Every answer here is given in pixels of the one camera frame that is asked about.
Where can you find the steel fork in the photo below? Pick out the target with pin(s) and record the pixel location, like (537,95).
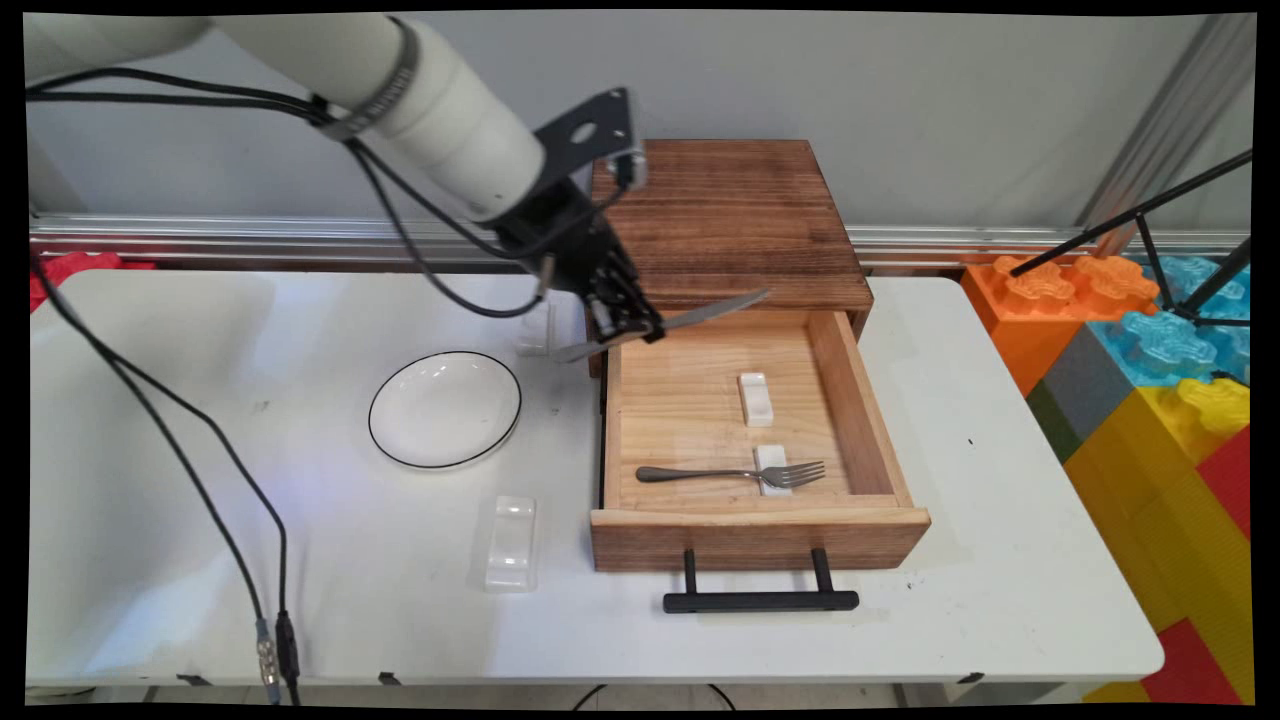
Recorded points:
(700,473)

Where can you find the aluminium wall rail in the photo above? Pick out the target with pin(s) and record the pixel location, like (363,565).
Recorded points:
(930,242)

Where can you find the black tripod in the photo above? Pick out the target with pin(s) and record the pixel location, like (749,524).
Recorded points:
(1160,255)

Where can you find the aluminium diagonal post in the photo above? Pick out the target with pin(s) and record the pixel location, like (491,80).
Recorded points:
(1170,120)

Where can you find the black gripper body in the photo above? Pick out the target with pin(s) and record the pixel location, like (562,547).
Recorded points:
(560,235)

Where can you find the steel serrated table knife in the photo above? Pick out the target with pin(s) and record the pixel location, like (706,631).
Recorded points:
(710,310)

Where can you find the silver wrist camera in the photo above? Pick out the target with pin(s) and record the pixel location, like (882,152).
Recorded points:
(630,168)

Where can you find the orange giant toy brick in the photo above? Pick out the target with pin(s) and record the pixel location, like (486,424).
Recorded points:
(1040,310)

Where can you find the red giant toy brick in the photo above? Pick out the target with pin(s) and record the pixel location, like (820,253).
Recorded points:
(1195,665)

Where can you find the light wooden drawer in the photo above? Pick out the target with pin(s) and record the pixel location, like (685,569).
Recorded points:
(760,538)

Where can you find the white ceramic cutlery rest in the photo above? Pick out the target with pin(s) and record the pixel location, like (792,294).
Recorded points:
(772,470)
(756,398)
(510,545)

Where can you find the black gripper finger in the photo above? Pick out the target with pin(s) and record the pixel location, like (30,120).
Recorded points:
(635,295)
(610,315)

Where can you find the yellow giant toy brick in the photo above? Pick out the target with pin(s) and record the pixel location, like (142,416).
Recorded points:
(1150,500)

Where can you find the gray giant toy brick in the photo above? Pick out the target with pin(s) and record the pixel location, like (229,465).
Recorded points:
(1085,375)

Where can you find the dark wooden cabinet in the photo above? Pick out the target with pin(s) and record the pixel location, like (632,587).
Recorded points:
(740,210)

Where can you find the black camera mounting bracket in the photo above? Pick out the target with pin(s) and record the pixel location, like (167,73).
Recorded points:
(590,130)

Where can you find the translucent blue toy brick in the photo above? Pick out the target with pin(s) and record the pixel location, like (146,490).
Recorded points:
(1170,345)

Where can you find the white plate with black rim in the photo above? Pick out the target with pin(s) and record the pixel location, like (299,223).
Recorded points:
(445,410)

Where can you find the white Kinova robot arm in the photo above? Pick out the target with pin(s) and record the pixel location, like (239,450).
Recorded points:
(450,120)

